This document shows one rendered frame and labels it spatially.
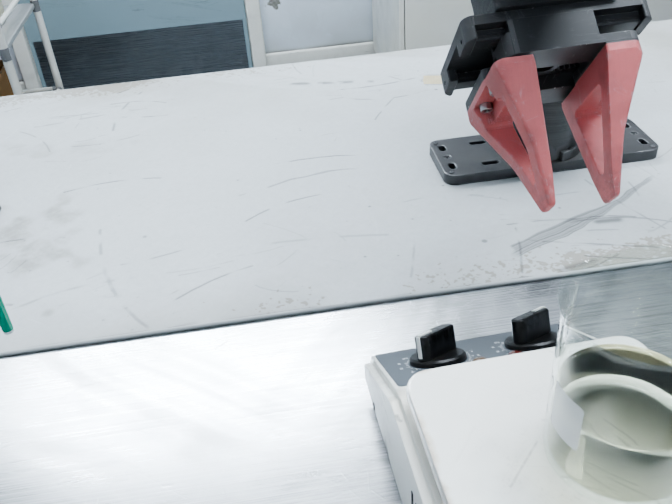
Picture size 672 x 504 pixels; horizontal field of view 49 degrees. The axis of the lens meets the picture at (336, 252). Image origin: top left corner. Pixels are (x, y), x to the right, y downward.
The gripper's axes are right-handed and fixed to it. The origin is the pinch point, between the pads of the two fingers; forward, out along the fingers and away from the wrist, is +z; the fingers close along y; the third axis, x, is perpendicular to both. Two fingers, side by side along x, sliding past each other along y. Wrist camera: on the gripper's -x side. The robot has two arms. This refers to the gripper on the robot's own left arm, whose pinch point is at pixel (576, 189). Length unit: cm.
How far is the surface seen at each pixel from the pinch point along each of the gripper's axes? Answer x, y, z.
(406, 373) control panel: 3.3, -10.3, 7.8
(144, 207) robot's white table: 27.2, -27.0, -12.1
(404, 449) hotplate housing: -0.9, -11.8, 11.6
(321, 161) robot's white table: 29.9, -10.4, -15.1
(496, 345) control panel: 5.7, -4.5, 6.9
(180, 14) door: 237, -38, -168
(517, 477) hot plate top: -5.5, -8.0, 13.3
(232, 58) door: 253, -20, -154
